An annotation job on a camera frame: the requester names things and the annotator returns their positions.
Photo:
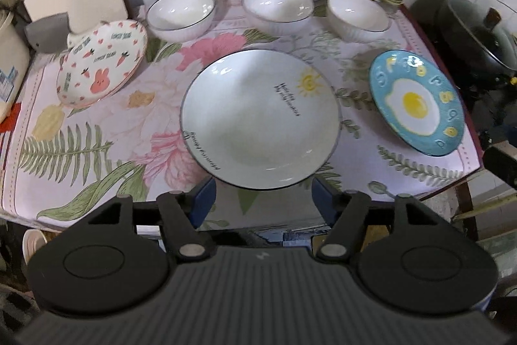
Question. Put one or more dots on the pink rabbit carrot plate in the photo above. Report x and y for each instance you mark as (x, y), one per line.
(101, 63)

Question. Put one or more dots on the paper cup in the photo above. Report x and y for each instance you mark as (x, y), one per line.
(33, 240)

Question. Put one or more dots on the blue fried egg plate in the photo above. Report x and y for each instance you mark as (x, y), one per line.
(418, 102)

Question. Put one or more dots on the large white sun plate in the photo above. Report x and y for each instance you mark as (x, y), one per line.
(260, 120)

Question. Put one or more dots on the white ribbed bowl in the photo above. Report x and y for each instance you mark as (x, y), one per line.
(179, 21)
(278, 18)
(357, 21)

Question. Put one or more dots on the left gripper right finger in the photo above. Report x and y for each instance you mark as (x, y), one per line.
(346, 215)

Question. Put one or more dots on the white rice cooker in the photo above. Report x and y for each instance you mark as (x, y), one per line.
(14, 62)

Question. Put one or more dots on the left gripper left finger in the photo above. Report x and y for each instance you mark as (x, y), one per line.
(181, 215)

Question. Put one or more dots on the floral tablecloth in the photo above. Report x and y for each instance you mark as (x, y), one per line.
(57, 163)

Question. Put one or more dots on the black wok with glass lid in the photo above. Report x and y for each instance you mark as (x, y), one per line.
(480, 57)

